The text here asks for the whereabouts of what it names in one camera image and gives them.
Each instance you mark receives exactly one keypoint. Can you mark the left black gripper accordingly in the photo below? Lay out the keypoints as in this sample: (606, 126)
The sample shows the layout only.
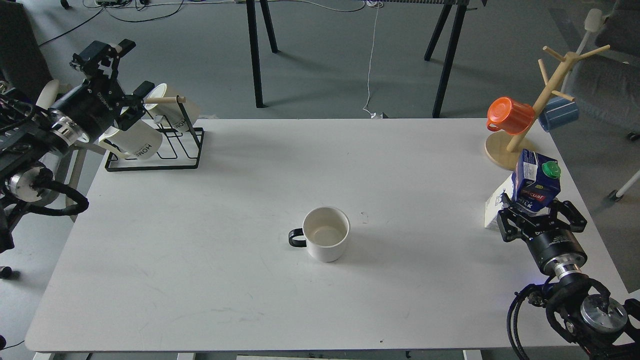
(88, 110)

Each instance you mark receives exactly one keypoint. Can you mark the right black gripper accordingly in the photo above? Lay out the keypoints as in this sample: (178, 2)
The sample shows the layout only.
(551, 242)

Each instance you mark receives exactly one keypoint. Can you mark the blue and white milk carton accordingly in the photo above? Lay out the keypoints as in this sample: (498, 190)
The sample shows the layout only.
(533, 185)

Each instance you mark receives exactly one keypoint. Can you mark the white mug with black handle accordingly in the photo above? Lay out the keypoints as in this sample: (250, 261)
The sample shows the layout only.
(324, 234)

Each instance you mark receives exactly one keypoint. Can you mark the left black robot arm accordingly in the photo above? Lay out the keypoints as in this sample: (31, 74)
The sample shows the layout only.
(27, 185)

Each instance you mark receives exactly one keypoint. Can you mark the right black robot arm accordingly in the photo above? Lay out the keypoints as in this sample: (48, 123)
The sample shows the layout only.
(579, 308)

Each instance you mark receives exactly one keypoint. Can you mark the front white mug on rack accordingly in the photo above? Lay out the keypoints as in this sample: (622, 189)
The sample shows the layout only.
(140, 141)

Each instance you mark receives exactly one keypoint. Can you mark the white mug on rack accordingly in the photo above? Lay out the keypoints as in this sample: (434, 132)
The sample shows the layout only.
(171, 110)
(140, 141)

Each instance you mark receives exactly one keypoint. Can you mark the rear white mug on rack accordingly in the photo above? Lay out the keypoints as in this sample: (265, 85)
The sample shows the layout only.
(171, 110)

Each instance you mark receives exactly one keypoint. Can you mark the wooden mug tree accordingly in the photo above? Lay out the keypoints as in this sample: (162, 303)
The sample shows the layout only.
(504, 149)

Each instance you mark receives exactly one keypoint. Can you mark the orange mug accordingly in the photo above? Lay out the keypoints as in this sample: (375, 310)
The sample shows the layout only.
(509, 115)

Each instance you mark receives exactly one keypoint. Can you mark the blue mug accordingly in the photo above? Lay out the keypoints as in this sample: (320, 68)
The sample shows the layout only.
(558, 112)

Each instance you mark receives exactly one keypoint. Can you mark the grey office chair right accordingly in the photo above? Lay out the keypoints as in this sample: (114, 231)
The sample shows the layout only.
(606, 83)

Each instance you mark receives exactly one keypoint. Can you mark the black trestle table legs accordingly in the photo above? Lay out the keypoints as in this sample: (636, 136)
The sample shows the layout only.
(378, 55)

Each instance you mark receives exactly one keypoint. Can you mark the black wire mug rack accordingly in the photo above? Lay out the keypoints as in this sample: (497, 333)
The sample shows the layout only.
(179, 150)

